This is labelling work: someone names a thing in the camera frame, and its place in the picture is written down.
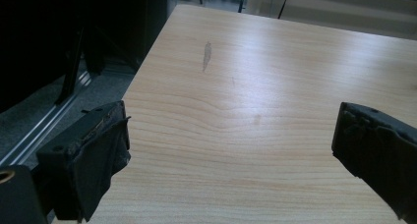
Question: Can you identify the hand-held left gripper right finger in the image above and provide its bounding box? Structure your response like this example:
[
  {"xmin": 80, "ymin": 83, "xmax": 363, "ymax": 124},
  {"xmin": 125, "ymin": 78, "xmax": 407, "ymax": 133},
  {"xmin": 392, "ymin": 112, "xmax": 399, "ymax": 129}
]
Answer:
[{"xmin": 330, "ymin": 101, "xmax": 417, "ymax": 224}]

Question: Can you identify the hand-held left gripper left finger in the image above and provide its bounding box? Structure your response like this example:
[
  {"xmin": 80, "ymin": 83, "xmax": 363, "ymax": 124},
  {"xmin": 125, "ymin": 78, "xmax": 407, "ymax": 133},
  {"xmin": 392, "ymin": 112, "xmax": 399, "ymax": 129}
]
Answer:
[{"xmin": 35, "ymin": 99, "xmax": 132, "ymax": 223}]

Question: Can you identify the black metal stand leg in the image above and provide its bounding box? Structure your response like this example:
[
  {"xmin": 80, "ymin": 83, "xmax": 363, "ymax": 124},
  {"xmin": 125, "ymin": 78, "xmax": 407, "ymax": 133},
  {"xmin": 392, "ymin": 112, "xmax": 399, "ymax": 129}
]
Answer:
[{"xmin": 54, "ymin": 27, "xmax": 86, "ymax": 106}]

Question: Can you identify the dark curtain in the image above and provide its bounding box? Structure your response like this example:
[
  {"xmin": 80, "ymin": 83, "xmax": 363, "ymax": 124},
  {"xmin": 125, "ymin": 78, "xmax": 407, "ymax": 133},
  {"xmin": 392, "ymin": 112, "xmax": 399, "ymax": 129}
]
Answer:
[{"xmin": 0, "ymin": 0, "xmax": 178, "ymax": 114}]

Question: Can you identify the silver metal floor rail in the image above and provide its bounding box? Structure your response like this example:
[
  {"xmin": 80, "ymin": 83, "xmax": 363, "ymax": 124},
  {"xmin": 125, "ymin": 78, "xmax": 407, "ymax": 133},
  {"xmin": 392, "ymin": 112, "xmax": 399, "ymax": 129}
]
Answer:
[{"xmin": 0, "ymin": 70, "xmax": 93, "ymax": 168}]

